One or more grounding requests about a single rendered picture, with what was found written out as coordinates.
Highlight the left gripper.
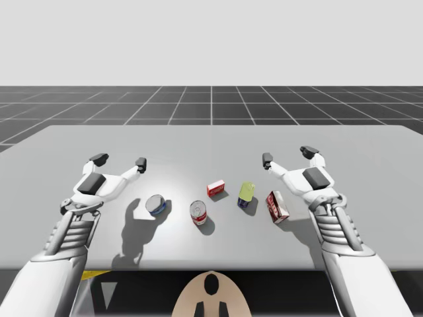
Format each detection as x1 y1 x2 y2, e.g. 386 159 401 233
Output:
70 153 147 206

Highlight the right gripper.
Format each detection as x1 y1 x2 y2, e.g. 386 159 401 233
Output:
262 145 337 203

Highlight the red and white carton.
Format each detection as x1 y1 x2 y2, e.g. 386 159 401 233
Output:
265 190 290 225

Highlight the blue flat can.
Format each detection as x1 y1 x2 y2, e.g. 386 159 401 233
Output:
145 194 167 217

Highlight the green and blue rectangular can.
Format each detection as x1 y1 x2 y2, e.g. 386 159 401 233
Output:
237 181 257 209

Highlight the red and white can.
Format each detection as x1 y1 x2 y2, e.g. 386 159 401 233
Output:
189 199 208 227

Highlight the tan robot part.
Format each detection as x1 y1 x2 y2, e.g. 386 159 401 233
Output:
171 270 252 317

